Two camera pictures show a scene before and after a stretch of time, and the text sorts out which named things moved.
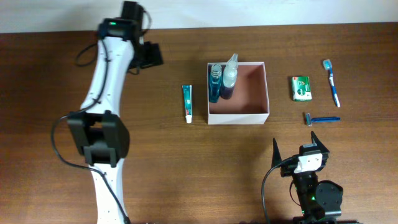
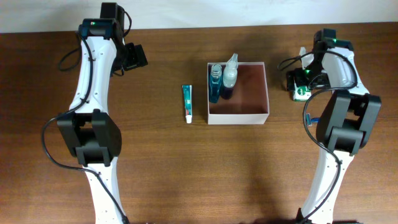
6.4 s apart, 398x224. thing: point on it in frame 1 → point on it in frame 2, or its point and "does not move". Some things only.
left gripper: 152,55 → 137,56
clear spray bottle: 230,78 does not move
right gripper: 286,168 → 292,81
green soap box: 301,88 does not move
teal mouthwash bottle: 216,83 does not move
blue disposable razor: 309,120 does not move
